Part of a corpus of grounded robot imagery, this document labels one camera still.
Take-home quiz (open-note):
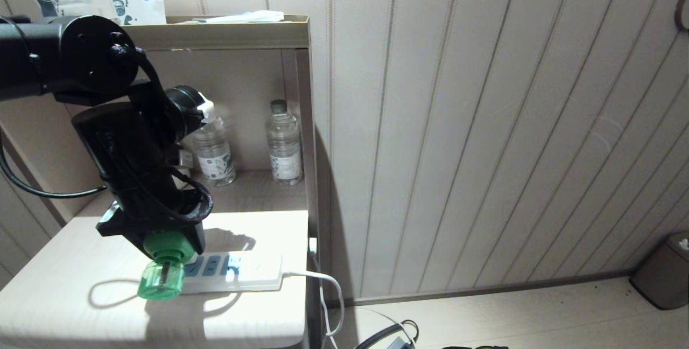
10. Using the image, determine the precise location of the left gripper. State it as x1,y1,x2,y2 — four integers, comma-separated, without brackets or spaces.
96,147,214,258

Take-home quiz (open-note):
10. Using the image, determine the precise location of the green mosquito repellent device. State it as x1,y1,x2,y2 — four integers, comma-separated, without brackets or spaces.
137,231,198,301

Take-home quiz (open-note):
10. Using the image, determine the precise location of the white power strip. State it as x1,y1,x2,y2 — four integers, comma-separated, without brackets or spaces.
180,252,284,294

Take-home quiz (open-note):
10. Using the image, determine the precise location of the clear plastic water bottle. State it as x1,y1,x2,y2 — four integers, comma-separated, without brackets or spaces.
191,115,237,187
265,99,304,186

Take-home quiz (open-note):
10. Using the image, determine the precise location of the beige wooden shelf unit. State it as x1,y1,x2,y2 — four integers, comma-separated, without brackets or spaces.
0,13,319,349

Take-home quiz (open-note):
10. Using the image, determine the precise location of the white tissue paper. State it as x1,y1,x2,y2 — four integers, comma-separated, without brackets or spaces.
186,10,285,24

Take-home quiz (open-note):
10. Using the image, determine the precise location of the grey trash bin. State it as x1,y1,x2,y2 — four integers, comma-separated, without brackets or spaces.
629,231,689,311

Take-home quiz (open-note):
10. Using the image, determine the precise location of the black cable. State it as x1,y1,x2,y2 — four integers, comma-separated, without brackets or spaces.
0,128,108,200

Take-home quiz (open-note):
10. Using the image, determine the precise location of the white power cable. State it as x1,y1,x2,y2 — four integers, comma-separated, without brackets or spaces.
280,270,346,349

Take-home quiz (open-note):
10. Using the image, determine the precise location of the black charger with cable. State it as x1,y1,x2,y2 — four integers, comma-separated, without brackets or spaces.
354,319,421,349

